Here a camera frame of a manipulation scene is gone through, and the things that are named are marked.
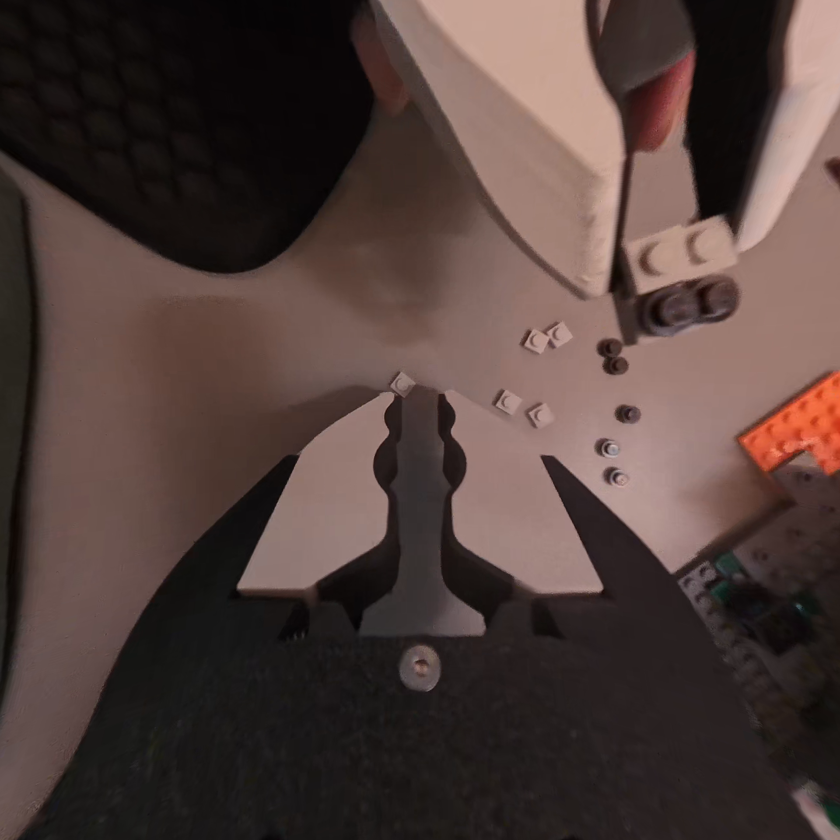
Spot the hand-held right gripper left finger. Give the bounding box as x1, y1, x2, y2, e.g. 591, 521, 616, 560
236, 392, 401, 621

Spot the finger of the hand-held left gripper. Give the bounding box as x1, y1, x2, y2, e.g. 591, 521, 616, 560
686, 0, 840, 253
369, 0, 695, 342

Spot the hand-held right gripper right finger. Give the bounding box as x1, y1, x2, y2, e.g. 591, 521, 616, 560
443, 391, 605, 621

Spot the cluster of black round plates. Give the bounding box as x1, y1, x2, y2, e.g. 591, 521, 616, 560
598, 338, 641, 488

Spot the cluster of grey square plates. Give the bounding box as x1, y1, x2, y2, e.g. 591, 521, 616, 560
390, 322, 574, 429

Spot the grey four-stud base plate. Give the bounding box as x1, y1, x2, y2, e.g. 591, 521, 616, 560
617, 215, 741, 343

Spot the black one-stud round plate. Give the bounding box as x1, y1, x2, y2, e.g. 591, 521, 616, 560
646, 279, 741, 339

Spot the grey desk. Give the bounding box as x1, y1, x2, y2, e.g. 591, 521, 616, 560
0, 108, 840, 834

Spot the person's left hand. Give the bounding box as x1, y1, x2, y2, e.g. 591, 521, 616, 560
354, 13, 695, 153

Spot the grey green brick castle model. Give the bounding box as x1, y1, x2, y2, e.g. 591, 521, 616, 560
679, 371, 840, 840

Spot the black textured armrest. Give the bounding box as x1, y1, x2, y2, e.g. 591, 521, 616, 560
0, 0, 375, 273

